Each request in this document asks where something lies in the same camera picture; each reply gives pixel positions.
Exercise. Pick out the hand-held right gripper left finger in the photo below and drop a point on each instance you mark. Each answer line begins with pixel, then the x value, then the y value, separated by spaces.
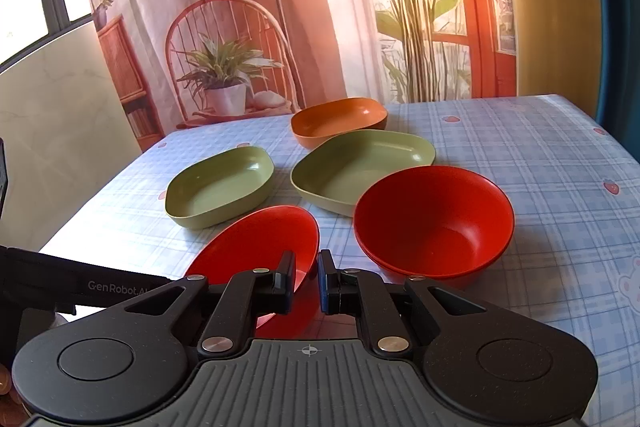
pixel 287 283

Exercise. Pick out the printed wall backdrop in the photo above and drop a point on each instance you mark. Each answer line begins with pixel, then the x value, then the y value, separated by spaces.
pixel 300 32

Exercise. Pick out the large red bowl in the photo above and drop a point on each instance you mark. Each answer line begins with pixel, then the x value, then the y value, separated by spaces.
pixel 435 227

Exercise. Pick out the small red bowl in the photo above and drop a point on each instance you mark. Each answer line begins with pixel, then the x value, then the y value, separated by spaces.
pixel 260 237

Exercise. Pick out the large light green plate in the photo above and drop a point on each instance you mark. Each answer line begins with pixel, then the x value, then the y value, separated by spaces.
pixel 350 167

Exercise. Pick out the small green plate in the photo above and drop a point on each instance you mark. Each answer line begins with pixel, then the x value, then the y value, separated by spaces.
pixel 220 187

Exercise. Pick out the yellow wooden board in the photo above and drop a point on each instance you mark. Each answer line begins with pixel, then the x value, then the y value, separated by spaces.
pixel 550 7

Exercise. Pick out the person's left hand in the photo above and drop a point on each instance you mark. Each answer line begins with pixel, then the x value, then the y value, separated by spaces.
pixel 7 387

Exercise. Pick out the orange plate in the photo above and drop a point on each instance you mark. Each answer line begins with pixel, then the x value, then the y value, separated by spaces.
pixel 335 119

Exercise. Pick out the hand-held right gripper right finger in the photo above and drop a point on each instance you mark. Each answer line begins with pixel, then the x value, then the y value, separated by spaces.
pixel 327 283

